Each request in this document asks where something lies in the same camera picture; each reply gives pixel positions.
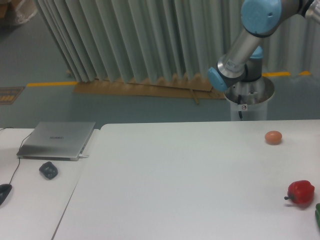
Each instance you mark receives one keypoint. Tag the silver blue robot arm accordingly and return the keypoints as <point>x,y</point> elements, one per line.
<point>260,19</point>

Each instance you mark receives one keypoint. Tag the white usb plug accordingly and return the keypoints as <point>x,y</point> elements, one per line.
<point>81,156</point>

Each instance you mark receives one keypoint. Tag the grey-green pleated curtain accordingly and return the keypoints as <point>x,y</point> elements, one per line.
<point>141,39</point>

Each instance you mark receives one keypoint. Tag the brown toy egg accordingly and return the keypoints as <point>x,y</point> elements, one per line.
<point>273,137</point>

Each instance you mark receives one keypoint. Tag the silver closed laptop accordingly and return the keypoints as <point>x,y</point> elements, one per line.
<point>57,140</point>

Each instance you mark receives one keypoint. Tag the black small controller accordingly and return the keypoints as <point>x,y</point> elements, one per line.
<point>48,170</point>

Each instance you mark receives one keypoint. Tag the brown floor sign mat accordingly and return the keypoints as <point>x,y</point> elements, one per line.
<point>9,94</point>

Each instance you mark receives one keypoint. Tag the red toy bell pepper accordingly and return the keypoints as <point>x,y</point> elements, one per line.
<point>300,192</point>

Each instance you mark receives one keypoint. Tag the black computer mouse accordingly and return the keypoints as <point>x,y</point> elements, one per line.
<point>5,190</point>

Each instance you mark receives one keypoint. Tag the green toy vegetable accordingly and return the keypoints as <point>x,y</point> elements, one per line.
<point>317,214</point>

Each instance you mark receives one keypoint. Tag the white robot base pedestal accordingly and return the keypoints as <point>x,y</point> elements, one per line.
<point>249,100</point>

